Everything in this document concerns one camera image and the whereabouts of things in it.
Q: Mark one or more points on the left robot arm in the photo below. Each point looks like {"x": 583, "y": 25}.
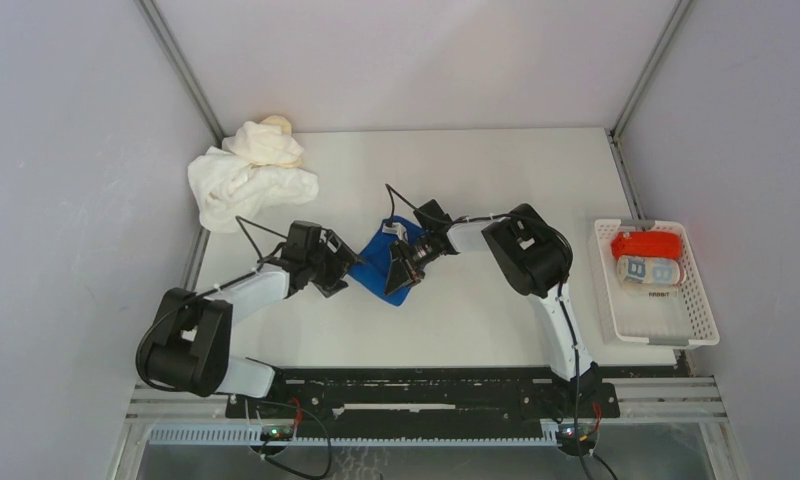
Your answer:
{"x": 187, "y": 348}

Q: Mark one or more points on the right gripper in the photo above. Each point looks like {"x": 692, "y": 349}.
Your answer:
{"x": 408, "y": 259}

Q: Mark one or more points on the blue towel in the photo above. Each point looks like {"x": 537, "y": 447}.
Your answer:
{"x": 373, "y": 271}

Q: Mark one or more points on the white plastic basket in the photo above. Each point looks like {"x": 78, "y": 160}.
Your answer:
{"x": 676, "y": 317}

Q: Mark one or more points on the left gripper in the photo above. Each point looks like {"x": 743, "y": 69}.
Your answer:
{"x": 333, "y": 283}

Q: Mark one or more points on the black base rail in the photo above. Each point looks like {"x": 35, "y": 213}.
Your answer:
{"x": 492, "y": 403}

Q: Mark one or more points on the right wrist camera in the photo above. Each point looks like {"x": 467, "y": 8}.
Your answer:
{"x": 430, "y": 217}

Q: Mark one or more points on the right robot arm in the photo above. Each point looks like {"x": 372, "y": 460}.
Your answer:
{"x": 535, "y": 259}

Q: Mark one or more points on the red rolled towel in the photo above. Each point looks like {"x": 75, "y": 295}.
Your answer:
{"x": 658, "y": 244}

